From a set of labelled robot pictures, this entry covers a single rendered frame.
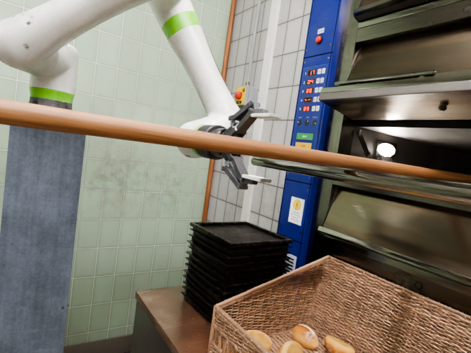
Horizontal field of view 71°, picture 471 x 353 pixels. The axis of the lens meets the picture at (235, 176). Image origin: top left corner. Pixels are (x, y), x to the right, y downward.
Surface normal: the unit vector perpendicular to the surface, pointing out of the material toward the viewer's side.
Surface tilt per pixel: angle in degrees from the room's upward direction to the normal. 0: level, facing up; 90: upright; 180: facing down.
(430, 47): 70
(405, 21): 90
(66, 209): 90
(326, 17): 90
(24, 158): 90
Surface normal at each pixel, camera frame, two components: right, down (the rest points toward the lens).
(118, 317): 0.54, 0.14
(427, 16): -0.83, -0.07
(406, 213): -0.73, -0.40
